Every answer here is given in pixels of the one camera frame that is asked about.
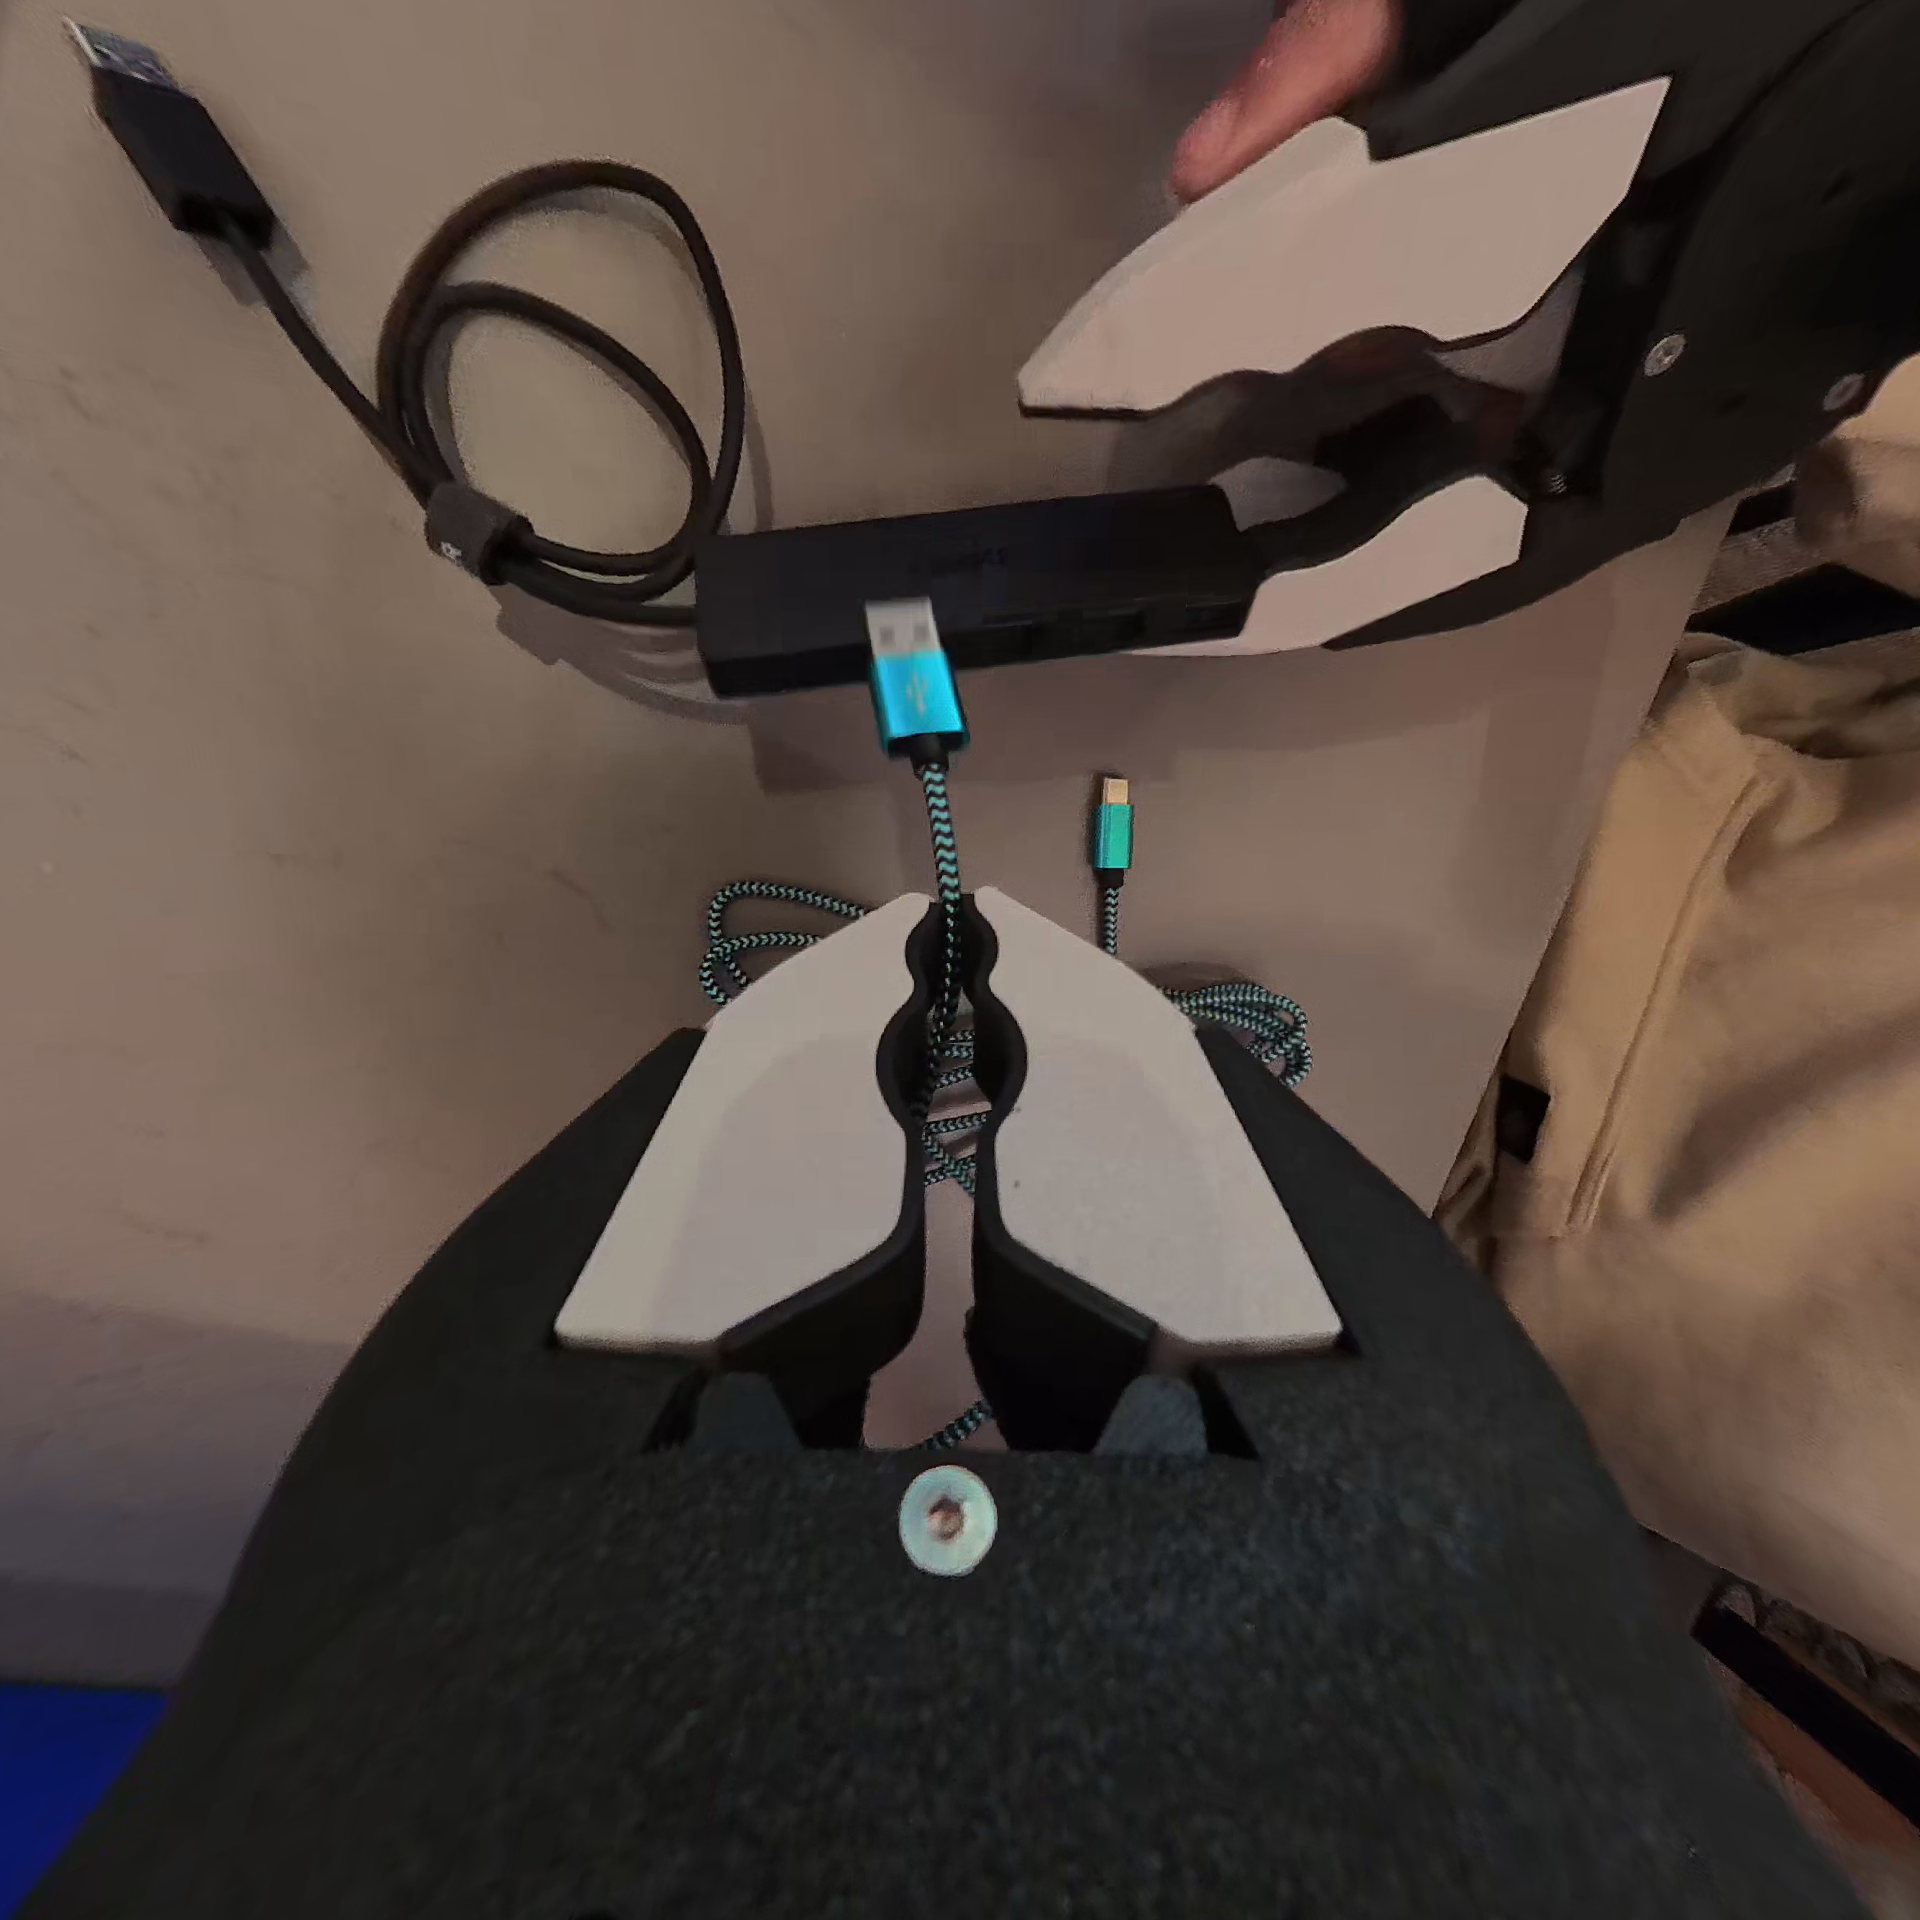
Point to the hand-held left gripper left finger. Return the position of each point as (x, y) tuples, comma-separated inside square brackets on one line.
[(751, 1184)]

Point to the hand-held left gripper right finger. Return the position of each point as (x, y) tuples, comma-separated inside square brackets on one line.
[(1154, 1184)]

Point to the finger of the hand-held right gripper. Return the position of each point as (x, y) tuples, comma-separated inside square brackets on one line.
[(1321, 255), (1411, 562)]

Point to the blue plastic bin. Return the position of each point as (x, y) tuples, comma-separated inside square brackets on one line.
[(69, 1800)]

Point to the person's right hand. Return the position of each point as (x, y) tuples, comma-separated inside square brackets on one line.
[(1290, 83)]

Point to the black trousers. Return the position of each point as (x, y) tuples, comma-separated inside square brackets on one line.
[(1800, 608)]

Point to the beige hoodie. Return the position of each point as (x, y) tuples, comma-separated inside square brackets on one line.
[(1725, 1124)]

